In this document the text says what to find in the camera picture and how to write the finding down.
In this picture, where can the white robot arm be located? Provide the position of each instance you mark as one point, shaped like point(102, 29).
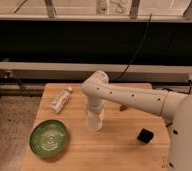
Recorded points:
point(173, 106)

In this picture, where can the green ribbed plate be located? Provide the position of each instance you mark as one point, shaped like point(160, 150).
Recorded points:
point(48, 138)

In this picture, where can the white plastic bottle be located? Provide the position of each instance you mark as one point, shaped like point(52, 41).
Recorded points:
point(60, 100)

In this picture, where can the black eraser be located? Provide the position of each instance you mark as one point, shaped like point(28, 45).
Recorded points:
point(145, 136)

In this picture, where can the brown dried chili pepper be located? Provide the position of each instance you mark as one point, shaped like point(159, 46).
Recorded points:
point(122, 108)

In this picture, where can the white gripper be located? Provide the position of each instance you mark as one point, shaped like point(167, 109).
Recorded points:
point(95, 114)

